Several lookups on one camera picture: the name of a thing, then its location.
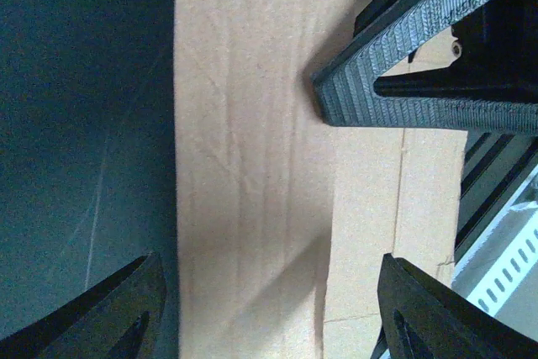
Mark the cardboard box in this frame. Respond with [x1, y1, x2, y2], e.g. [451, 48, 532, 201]
[174, 0, 467, 358]

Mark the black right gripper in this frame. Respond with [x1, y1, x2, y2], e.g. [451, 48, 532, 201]
[312, 0, 537, 135]

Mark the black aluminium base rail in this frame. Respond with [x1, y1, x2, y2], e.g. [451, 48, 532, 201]
[454, 131, 537, 261]

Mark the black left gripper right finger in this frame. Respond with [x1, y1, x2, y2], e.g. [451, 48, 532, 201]
[372, 253, 537, 358]

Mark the light blue slotted cable duct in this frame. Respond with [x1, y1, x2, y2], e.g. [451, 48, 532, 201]
[467, 223, 537, 317]

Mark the metal base plate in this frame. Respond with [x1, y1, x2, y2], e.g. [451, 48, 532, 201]
[451, 173, 538, 335]

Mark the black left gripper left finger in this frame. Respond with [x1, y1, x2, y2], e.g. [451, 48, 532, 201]
[1, 252, 165, 358]

